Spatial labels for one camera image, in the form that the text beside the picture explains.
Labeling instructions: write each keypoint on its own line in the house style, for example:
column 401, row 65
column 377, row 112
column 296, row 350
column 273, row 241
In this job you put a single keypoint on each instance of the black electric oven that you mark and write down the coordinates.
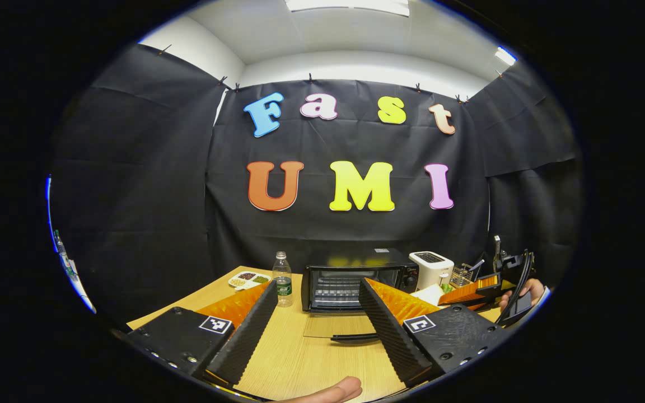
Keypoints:
column 350, row 260

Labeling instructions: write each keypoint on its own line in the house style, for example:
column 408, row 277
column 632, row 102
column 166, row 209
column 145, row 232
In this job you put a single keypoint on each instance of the white toaster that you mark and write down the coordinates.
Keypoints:
column 429, row 268

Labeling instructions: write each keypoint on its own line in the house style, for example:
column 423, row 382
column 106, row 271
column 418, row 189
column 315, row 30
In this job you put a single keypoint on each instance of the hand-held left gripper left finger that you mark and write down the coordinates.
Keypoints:
column 247, row 336

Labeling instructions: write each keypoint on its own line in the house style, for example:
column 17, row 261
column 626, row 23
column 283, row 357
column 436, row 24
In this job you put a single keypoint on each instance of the clear plastic water bottle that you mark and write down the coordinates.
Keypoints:
column 283, row 280

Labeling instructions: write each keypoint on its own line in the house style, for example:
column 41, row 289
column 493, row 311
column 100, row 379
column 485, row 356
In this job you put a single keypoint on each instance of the sandwich with lettuce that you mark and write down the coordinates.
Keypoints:
column 429, row 294

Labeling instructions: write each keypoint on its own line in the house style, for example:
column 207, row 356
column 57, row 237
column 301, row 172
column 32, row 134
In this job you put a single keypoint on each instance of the ceiling light panel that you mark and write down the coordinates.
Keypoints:
column 505, row 56
column 350, row 5

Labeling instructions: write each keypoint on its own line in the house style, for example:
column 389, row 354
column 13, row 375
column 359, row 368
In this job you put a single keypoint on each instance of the black backdrop cloth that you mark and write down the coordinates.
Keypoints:
column 132, row 196

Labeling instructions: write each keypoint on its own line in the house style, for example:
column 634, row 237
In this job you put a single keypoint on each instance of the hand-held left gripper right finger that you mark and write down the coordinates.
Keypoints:
column 392, row 336

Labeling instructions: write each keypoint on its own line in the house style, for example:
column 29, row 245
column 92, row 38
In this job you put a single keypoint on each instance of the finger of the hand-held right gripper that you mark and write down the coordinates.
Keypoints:
column 473, row 291

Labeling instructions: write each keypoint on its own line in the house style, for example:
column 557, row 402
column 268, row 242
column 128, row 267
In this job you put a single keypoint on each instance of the white divided snack plate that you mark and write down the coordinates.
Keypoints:
column 247, row 279

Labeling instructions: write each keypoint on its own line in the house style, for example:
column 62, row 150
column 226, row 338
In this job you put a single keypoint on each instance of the grey utensil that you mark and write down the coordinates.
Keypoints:
column 476, row 265

